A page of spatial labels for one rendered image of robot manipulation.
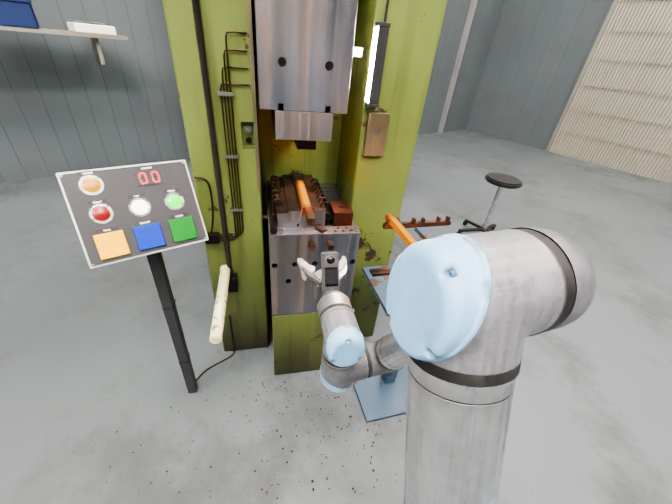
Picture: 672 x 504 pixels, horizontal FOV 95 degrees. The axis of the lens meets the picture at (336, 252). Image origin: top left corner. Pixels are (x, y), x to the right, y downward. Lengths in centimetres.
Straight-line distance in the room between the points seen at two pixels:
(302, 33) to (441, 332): 101
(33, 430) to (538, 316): 205
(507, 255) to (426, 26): 117
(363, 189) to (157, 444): 148
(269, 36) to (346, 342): 90
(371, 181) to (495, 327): 120
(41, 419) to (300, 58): 193
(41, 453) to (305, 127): 176
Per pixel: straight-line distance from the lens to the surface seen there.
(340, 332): 72
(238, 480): 167
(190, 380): 182
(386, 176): 146
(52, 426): 208
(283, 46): 114
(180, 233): 115
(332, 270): 85
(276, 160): 170
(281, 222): 129
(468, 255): 30
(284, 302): 147
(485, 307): 29
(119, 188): 116
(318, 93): 116
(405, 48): 138
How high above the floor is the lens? 156
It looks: 33 degrees down
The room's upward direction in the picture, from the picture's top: 6 degrees clockwise
